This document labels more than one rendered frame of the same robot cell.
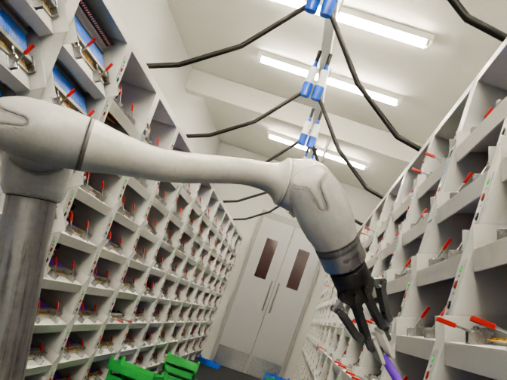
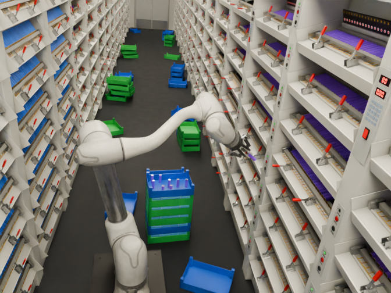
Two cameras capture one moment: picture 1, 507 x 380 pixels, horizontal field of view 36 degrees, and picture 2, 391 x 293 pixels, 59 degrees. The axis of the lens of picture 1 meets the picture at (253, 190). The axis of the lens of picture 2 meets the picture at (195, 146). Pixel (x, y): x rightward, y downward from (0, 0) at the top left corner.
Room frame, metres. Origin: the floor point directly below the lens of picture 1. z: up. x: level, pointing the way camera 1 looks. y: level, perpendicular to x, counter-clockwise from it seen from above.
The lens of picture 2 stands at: (0.10, 0.33, 1.76)
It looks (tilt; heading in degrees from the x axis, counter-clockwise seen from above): 28 degrees down; 346
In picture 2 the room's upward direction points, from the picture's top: 5 degrees clockwise
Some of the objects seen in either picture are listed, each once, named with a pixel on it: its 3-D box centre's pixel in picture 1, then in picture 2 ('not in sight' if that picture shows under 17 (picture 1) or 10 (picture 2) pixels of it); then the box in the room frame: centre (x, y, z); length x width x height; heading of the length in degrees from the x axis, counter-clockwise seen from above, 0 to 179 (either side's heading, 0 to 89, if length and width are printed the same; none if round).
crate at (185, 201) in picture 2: not in sight; (169, 192); (2.03, -0.01, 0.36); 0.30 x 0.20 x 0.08; 91
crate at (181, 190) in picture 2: not in sight; (169, 183); (2.03, -0.01, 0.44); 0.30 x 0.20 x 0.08; 91
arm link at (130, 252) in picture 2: not in sight; (131, 257); (1.39, 0.28, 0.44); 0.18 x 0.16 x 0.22; 10
